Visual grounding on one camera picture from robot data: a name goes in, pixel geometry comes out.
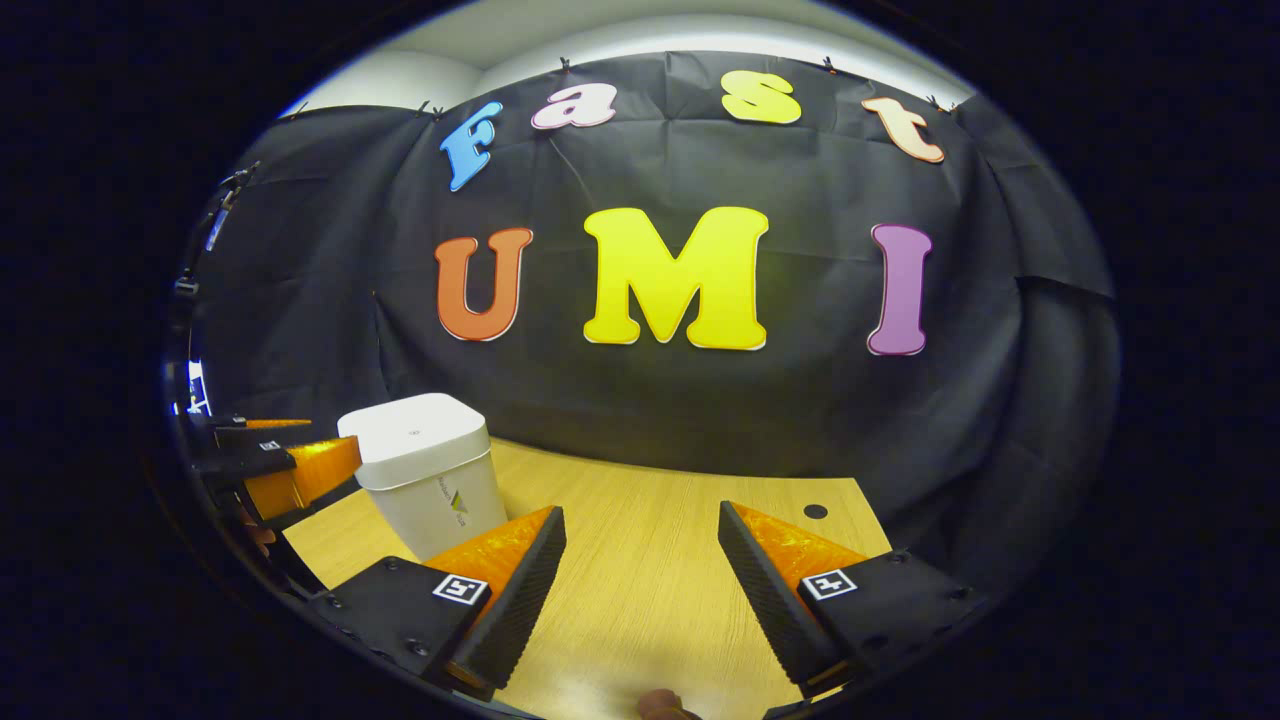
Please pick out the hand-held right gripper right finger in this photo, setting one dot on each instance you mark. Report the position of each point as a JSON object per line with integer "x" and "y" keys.
{"x": 770, "y": 610}

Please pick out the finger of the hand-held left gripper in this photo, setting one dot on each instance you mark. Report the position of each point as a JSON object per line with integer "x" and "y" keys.
{"x": 245, "y": 435}
{"x": 240, "y": 460}

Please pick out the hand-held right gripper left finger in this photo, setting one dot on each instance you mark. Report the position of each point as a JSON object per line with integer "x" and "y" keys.
{"x": 520, "y": 610}

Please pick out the white desktop garbage bin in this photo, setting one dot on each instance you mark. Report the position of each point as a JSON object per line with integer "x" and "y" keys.
{"x": 420, "y": 440}

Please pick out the wooden desktop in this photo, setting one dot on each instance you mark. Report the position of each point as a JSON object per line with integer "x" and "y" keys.
{"x": 640, "y": 560}

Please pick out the black equipment stand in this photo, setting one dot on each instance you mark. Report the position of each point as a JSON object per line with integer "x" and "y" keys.
{"x": 184, "y": 288}

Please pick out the black backdrop cloth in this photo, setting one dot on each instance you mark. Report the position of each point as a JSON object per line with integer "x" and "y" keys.
{"x": 700, "y": 420}

